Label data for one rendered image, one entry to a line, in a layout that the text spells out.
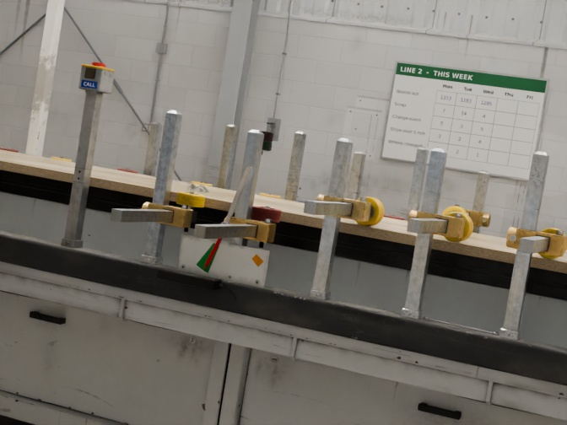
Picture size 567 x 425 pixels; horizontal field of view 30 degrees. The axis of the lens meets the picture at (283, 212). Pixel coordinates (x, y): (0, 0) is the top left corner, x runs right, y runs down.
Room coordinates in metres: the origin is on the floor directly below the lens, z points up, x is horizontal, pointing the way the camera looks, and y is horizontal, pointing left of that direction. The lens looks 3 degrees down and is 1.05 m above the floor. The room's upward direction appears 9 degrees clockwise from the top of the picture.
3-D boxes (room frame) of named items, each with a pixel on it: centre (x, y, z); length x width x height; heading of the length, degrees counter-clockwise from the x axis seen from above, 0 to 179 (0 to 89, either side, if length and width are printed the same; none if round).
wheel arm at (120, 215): (2.83, 0.34, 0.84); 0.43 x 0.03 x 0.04; 160
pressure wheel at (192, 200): (3.02, 0.27, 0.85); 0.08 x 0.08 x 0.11
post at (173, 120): (2.93, 0.34, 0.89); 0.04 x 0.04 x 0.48; 70
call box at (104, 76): (3.02, 0.58, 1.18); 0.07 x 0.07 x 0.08; 70
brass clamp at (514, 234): (2.58, -0.62, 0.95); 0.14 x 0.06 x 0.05; 70
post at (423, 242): (2.67, -0.36, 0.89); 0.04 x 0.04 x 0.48; 70
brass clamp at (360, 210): (2.75, -0.15, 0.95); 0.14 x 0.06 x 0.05; 70
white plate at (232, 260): (2.83, 0.14, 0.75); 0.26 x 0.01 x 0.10; 70
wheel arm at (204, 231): (2.71, 0.11, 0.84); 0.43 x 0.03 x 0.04; 160
